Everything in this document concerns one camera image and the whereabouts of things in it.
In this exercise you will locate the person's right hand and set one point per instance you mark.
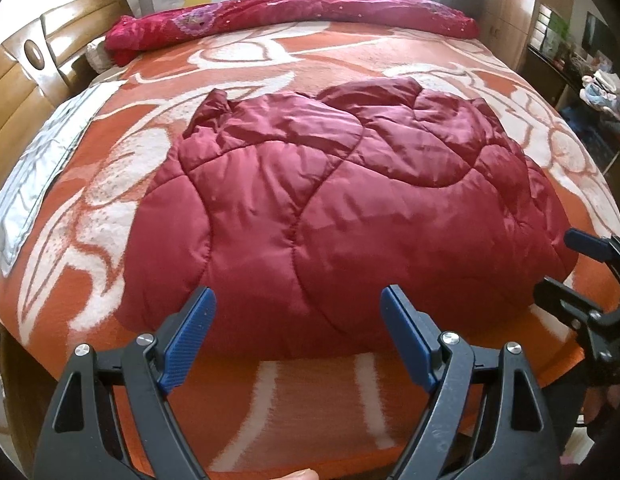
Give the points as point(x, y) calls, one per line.
point(602, 405)

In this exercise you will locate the pile of clothes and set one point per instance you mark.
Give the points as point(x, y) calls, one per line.
point(602, 90)

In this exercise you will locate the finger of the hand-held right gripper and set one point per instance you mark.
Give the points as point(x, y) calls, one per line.
point(564, 297)
point(587, 244)

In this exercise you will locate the wooden wardrobe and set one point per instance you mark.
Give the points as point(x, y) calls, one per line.
point(509, 10)

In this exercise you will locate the red padded jacket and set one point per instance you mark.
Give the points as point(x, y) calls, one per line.
point(315, 210)

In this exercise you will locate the person's left hand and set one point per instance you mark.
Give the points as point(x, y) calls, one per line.
point(296, 475)

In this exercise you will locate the white pillow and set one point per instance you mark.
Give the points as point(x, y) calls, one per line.
point(97, 55)

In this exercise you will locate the dark desk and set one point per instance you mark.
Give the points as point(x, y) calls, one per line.
point(554, 70)

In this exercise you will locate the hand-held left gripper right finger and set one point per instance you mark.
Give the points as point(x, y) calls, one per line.
point(404, 340)

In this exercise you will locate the grey patterned sheet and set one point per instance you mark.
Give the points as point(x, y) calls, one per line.
point(40, 150)

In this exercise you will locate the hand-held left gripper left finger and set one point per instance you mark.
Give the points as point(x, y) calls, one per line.
point(187, 340)

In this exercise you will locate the orange floral blanket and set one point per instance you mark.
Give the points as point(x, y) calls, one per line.
point(240, 410)

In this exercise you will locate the wooden headboard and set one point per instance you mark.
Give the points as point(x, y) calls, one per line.
point(20, 75)

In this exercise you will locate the red rolled quilt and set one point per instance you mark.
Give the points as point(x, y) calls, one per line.
point(290, 15)

